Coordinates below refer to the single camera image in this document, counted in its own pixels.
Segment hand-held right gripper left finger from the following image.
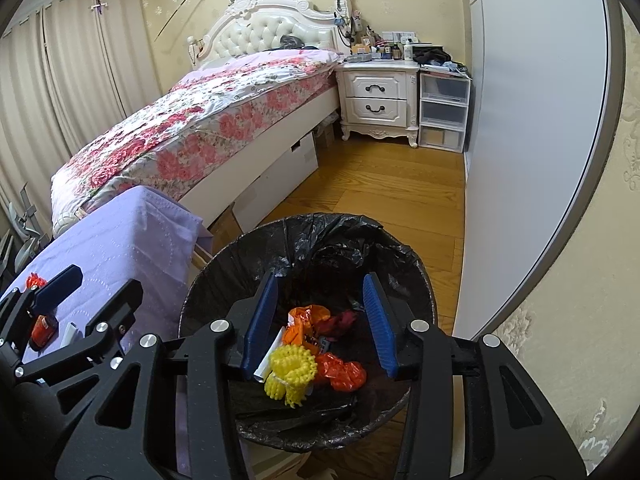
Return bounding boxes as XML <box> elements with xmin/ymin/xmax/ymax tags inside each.
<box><xmin>54</xmin><ymin>270</ymin><xmax>279</xmax><ymax>480</ymax></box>

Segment cluster of small bottles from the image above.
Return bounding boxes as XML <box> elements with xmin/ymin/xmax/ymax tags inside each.
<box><xmin>347</xmin><ymin>25</ymin><xmax>418</xmax><ymax>63</ymax></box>

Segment pile of dark clothes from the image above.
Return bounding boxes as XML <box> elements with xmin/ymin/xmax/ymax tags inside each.
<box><xmin>412</xmin><ymin>45</ymin><xmax>471</xmax><ymax>78</ymax></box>

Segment trash bin with black bag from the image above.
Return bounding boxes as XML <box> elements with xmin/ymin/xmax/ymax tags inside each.
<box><xmin>178</xmin><ymin>212</ymin><xmax>435</xmax><ymax>453</ymax></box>

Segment white under-bed box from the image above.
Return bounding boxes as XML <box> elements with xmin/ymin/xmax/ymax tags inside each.
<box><xmin>232</xmin><ymin>132</ymin><xmax>321</xmax><ymax>231</ymax></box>

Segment beige pleated curtains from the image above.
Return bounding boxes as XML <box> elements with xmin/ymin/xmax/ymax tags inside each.
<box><xmin>0</xmin><ymin>0</ymin><xmax>168</xmax><ymax>201</ymax></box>

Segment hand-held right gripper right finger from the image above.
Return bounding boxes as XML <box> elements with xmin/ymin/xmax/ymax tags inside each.
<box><xmin>362</xmin><ymin>272</ymin><xmax>587</xmax><ymax>480</ymax></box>

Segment clear plastic drawer unit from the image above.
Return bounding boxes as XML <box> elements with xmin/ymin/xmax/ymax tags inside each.
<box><xmin>417</xmin><ymin>71</ymin><xmax>472</xmax><ymax>153</ymax></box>

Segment floral quilt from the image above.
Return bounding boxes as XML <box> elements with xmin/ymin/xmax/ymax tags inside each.
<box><xmin>50</xmin><ymin>50</ymin><xmax>346</xmax><ymax>236</ymax></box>

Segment cardboard box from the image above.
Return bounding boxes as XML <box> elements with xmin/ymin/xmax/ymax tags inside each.
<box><xmin>314</xmin><ymin>122</ymin><xmax>337</xmax><ymax>150</ymax></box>

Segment white bed with tufted headboard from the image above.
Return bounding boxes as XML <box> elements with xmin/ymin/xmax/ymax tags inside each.
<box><xmin>50</xmin><ymin>0</ymin><xmax>351</xmax><ymax>238</ymax></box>

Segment orange plastic bag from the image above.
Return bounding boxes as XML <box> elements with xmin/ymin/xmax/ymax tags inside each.
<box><xmin>285</xmin><ymin>305</ymin><xmax>331</xmax><ymax>346</ymax></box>

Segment dark red plastic bag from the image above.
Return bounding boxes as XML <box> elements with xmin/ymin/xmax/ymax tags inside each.
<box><xmin>315</xmin><ymin>310</ymin><xmax>358</xmax><ymax>338</ymax></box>

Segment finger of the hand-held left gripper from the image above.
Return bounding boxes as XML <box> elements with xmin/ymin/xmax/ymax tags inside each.
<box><xmin>14</xmin><ymin>279</ymin><xmax>145</xmax><ymax>401</ymax></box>
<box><xmin>0</xmin><ymin>265</ymin><xmax>84</xmax><ymax>348</ymax></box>

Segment red-orange plastic bag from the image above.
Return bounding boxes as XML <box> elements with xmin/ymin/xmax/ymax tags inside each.
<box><xmin>315</xmin><ymin>352</ymin><xmax>367</xmax><ymax>393</ymax></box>

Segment white paper scrap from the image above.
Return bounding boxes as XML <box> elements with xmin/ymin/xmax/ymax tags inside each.
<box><xmin>252</xmin><ymin>327</ymin><xmax>286</xmax><ymax>383</ymax></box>

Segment thin wall-mounted rod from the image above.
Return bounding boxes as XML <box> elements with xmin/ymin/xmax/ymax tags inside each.
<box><xmin>155</xmin><ymin>0</ymin><xmax>236</xmax><ymax>41</ymax></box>

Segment purple tablecloth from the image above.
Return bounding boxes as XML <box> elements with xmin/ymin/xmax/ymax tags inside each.
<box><xmin>0</xmin><ymin>186</ymin><xmax>206</xmax><ymax>480</ymax></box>

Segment dark cloth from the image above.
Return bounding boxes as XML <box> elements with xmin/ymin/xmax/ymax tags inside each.
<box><xmin>280</xmin><ymin>35</ymin><xmax>321</xmax><ymax>53</ymax></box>

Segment yellow foam fruit net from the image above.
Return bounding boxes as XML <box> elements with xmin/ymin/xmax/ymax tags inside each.
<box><xmin>264</xmin><ymin>345</ymin><xmax>318</xmax><ymax>407</ymax></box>

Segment white nightstand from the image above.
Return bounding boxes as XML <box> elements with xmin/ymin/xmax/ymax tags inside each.
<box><xmin>335</xmin><ymin>57</ymin><xmax>421</xmax><ymax>148</ymax></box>

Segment grey ergonomic chair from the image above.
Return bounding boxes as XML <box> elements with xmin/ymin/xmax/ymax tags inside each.
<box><xmin>0</xmin><ymin>185</ymin><xmax>51</xmax><ymax>281</ymax></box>

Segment white wardrobe door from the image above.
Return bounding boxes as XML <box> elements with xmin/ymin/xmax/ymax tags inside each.
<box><xmin>452</xmin><ymin>0</ymin><xmax>626</xmax><ymax>353</ymax></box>

